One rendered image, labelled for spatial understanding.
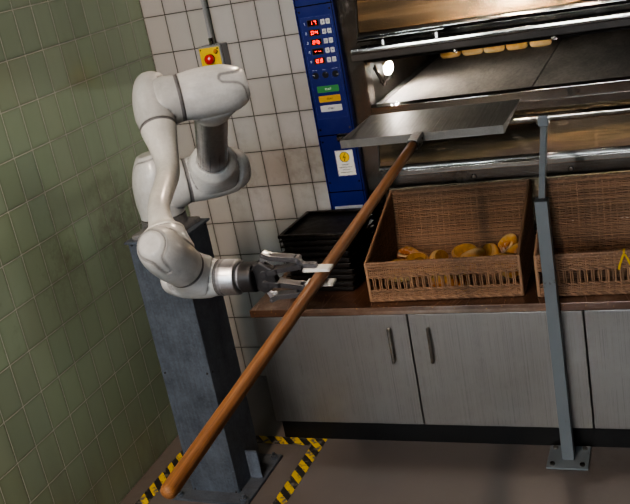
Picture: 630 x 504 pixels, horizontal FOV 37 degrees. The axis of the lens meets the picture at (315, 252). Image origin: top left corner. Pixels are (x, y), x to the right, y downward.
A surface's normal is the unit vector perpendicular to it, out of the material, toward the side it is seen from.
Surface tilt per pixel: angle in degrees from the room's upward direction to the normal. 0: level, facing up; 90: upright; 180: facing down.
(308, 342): 90
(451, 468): 0
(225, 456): 90
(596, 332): 90
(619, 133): 70
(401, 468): 0
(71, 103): 90
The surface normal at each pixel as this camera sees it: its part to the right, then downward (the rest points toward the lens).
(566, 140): -0.38, 0.03
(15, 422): 0.92, -0.04
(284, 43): -0.33, 0.37
